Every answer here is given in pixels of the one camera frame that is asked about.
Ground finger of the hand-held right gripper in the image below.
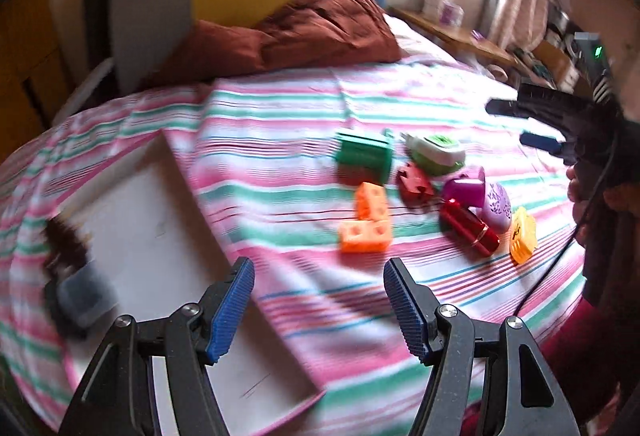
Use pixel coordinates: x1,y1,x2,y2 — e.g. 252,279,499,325
520,131,579,165
486,84,597,138

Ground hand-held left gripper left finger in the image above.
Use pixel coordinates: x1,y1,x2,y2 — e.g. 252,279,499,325
59,257,256,436

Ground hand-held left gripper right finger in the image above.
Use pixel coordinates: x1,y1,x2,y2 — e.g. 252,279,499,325
383,257,581,436

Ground purple oval case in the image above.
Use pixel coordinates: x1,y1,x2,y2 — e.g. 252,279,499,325
479,183,513,233

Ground orange cube blocks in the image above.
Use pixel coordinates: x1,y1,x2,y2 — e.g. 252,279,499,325
338,182,392,254

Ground magenta spool toy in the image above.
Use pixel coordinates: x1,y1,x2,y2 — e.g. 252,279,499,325
442,167,487,208

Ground white tray with pink edge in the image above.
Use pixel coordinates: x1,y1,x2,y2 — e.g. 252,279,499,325
60,130,327,436

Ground white and green plastic device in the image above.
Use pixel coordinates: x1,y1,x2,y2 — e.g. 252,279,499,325
401,132,466,176

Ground red puzzle piece block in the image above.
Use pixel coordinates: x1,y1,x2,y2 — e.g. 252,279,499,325
396,161,435,208

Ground green plastic spool block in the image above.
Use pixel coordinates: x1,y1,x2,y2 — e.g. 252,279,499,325
335,129,396,185

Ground person's right hand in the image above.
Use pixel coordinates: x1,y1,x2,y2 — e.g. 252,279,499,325
566,163,640,246

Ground small orange plastic piece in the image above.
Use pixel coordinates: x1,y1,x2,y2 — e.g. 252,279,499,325
509,207,537,265

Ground red metallic cylinder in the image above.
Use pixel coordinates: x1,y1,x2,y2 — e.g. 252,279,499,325
439,199,502,258

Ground wooden side table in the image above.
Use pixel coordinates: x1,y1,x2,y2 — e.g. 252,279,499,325
389,5,521,67

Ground purple box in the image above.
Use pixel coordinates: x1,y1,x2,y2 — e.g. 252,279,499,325
440,0,464,27

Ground dark brown fluted mold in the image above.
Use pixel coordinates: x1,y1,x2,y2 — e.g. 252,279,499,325
42,215,93,282

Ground striped bed sheet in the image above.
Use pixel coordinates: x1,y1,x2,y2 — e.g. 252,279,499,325
0,54,591,436

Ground person's red trousers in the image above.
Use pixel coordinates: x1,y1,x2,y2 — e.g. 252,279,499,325
462,293,640,436

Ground brown quilted duvet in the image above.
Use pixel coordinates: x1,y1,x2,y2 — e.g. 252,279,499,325
254,0,405,67

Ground brown pillow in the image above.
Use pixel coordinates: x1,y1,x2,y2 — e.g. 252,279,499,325
142,20,268,90

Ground grey headboard panel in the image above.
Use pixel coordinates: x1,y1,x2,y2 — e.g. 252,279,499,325
109,0,197,96

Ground wooden wardrobe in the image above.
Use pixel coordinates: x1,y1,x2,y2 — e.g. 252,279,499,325
0,0,73,164

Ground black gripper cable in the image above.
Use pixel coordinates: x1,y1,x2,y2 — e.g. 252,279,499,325
512,129,621,319

